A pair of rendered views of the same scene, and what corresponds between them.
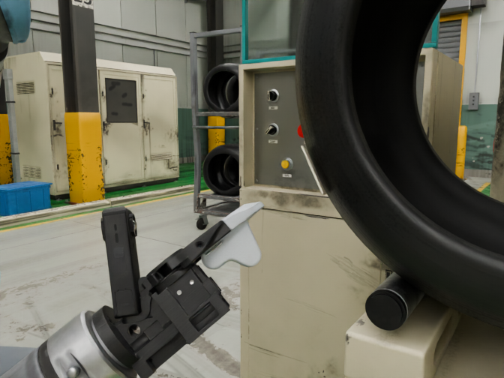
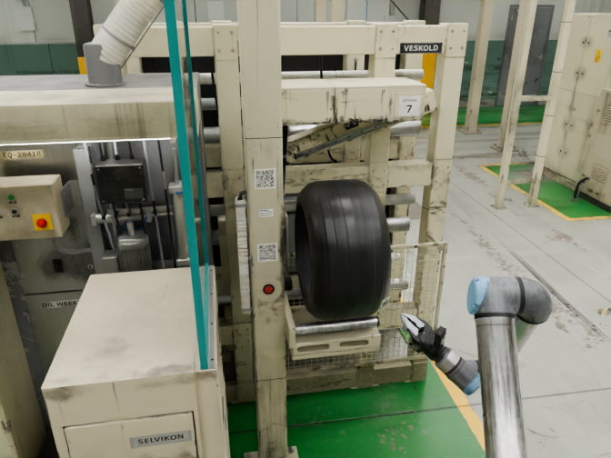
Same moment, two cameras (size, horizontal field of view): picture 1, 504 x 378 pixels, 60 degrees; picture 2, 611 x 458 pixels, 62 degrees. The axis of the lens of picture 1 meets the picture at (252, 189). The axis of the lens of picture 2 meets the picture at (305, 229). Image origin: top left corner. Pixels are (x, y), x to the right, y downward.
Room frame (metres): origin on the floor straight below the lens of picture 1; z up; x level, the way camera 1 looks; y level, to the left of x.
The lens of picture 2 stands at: (1.87, 0.90, 2.07)
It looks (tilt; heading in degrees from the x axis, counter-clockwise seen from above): 24 degrees down; 226
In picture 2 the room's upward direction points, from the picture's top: straight up
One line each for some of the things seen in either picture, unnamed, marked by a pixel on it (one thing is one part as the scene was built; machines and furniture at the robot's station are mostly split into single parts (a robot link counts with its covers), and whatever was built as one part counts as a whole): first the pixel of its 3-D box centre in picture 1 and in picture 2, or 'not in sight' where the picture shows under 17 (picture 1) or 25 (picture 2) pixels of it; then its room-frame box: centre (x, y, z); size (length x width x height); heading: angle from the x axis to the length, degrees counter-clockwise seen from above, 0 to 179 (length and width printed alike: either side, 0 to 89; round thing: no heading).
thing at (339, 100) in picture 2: not in sight; (345, 100); (0.24, -0.53, 1.71); 0.61 x 0.25 x 0.15; 146
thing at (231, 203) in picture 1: (252, 133); not in sight; (4.68, -0.01, 0.96); 1.36 x 0.71 x 1.92; 145
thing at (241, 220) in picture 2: not in sight; (244, 257); (0.82, -0.51, 1.19); 0.05 x 0.04 x 0.48; 56
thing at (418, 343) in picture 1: (421, 309); (334, 339); (0.59, -0.24, 0.84); 0.36 x 0.09 x 0.06; 146
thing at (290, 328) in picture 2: not in sight; (285, 311); (0.66, -0.46, 0.90); 0.40 x 0.03 x 0.10; 56
